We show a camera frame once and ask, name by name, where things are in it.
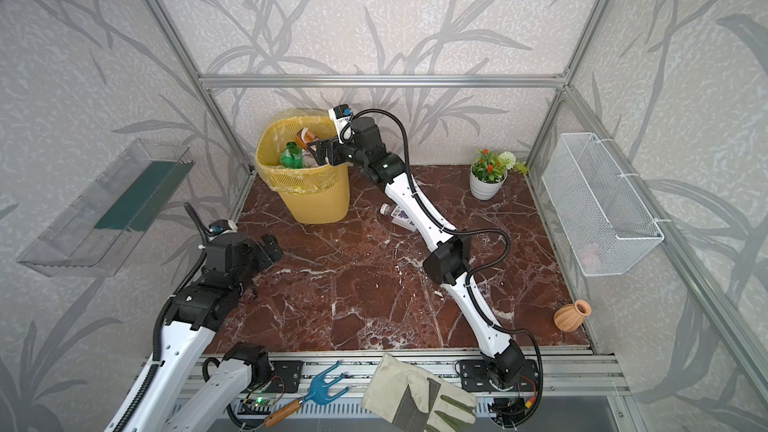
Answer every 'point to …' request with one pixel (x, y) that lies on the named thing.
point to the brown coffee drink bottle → (305, 136)
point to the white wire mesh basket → (601, 221)
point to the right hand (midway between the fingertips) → (322, 132)
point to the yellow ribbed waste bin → (316, 194)
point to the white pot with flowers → (489, 170)
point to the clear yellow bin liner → (273, 138)
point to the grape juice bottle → (398, 215)
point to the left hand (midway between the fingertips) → (267, 236)
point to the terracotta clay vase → (570, 317)
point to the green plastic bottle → (292, 156)
